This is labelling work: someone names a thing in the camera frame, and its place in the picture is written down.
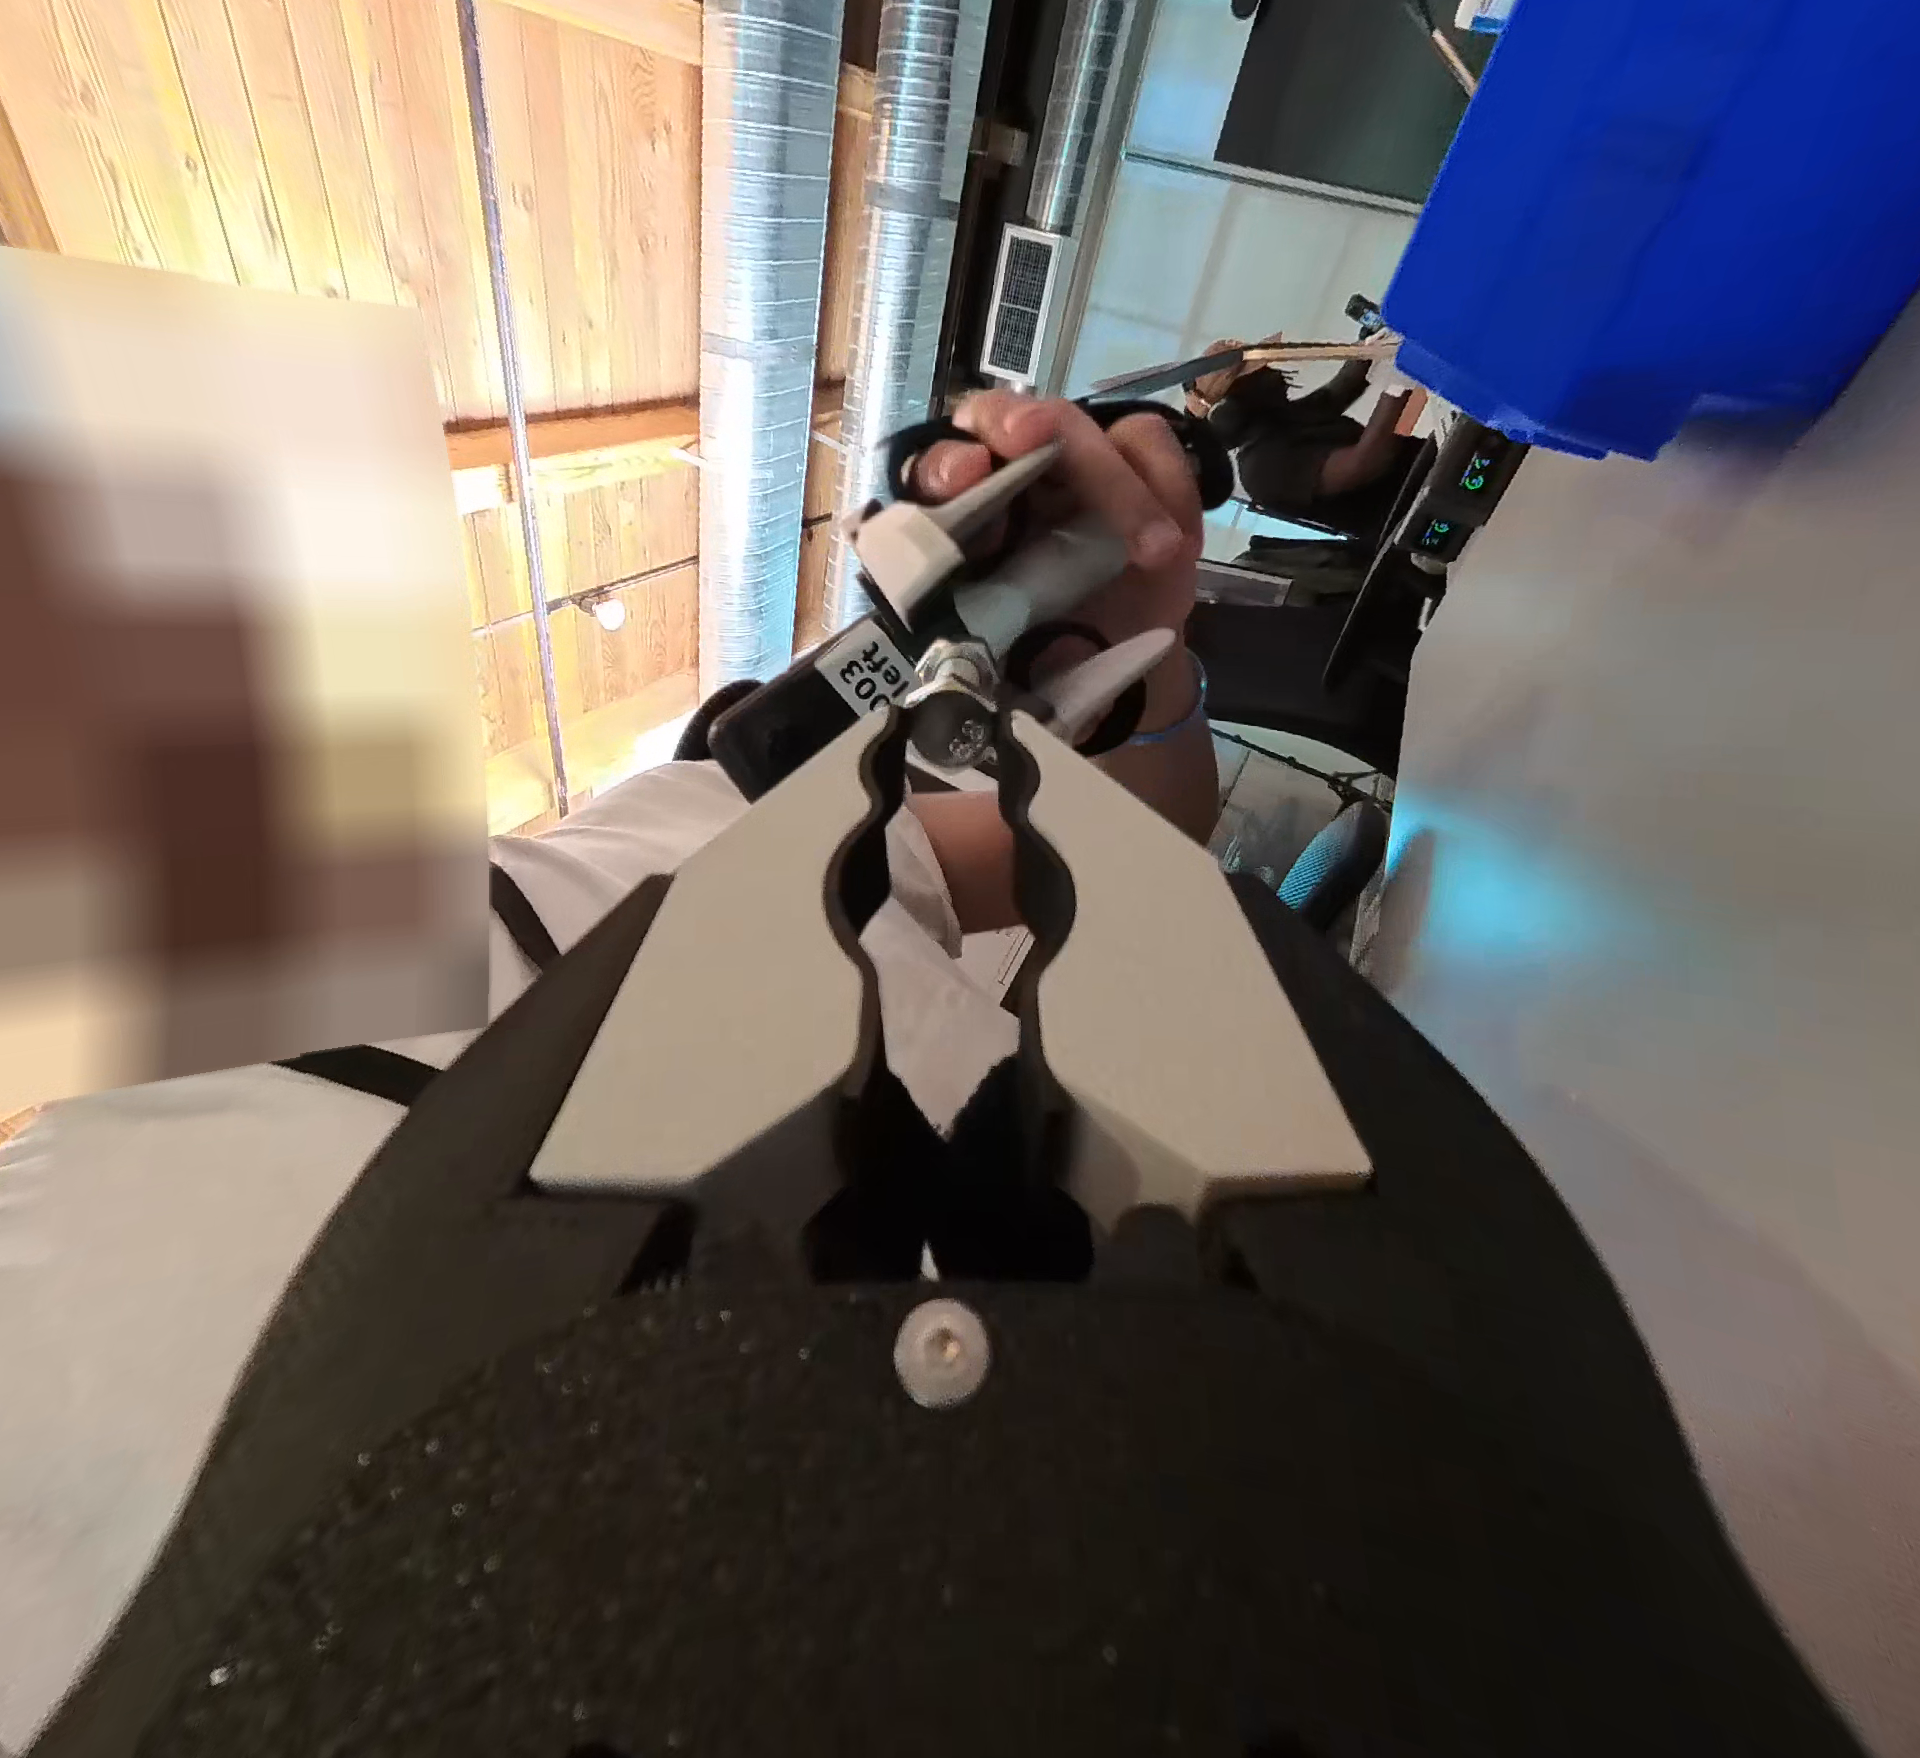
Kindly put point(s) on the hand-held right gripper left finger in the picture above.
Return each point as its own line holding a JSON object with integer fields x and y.
{"x": 705, "y": 1008}

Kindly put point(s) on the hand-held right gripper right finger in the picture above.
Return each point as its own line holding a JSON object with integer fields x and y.
{"x": 1200, "y": 1008}

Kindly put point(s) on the silver metal bolt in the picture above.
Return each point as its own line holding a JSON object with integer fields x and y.
{"x": 947, "y": 666}

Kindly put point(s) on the blue plastic bin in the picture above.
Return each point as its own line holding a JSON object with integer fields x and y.
{"x": 1680, "y": 138}

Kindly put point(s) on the person's left hand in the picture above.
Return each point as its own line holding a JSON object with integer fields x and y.
{"x": 1154, "y": 497}

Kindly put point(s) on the ceiling light bulb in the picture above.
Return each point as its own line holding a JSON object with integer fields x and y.
{"x": 603, "y": 610}

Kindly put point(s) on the blue wristband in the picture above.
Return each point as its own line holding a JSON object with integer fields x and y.
{"x": 1185, "y": 722}

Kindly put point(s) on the white ceiling vent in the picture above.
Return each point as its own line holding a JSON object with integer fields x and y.
{"x": 1024, "y": 302}

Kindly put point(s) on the black device green display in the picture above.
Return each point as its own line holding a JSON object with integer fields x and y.
{"x": 1478, "y": 468}
{"x": 1438, "y": 533}

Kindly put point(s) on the metal conduit pipe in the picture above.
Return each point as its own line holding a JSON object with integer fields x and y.
{"x": 500, "y": 287}

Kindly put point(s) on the large black screen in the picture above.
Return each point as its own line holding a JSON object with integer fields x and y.
{"x": 1320, "y": 33}

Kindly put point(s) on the silver air duct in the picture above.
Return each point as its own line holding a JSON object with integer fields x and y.
{"x": 1111, "y": 19}
{"x": 929, "y": 138}
{"x": 773, "y": 213}

